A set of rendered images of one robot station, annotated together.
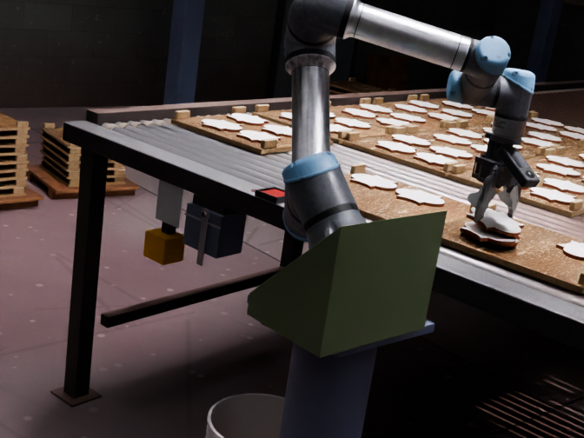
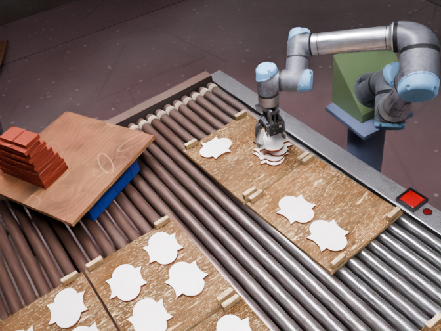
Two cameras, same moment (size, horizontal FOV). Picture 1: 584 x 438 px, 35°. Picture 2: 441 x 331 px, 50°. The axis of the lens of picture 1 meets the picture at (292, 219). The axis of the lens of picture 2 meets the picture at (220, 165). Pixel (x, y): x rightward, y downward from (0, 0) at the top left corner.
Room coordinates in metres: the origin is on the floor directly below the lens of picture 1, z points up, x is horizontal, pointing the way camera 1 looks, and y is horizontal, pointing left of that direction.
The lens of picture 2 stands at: (3.52, -0.11, 2.23)
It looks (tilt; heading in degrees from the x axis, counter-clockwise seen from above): 43 degrees down; 203
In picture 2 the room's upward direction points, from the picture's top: 11 degrees counter-clockwise
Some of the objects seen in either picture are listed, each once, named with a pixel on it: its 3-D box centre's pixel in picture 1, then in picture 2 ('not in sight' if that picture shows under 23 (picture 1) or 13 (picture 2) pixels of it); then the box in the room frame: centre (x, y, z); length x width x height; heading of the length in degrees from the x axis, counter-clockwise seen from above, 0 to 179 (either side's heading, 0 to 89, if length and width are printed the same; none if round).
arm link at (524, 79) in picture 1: (514, 94); (268, 79); (2.15, -0.46, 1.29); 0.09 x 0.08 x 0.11; 92
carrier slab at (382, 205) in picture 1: (388, 200); (321, 209); (2.40, -0.25, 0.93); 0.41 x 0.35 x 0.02; 54
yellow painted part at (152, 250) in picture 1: (167, 220); not in sight; (2.53, 0.35, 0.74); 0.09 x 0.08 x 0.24; 51
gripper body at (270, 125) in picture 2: (499, 160); (271, 117); (2.15, -0.46, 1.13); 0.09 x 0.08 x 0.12; 34
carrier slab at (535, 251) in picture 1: (531, 248); (245, 154); (2.15, -0.58, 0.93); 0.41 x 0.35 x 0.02; 53
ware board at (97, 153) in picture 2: not in sight; (69, 161); (2.38, -1.24, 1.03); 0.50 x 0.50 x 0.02; 76
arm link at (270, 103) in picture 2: (507, 127); (269, 98); (2.14, -0.46, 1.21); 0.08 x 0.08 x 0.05
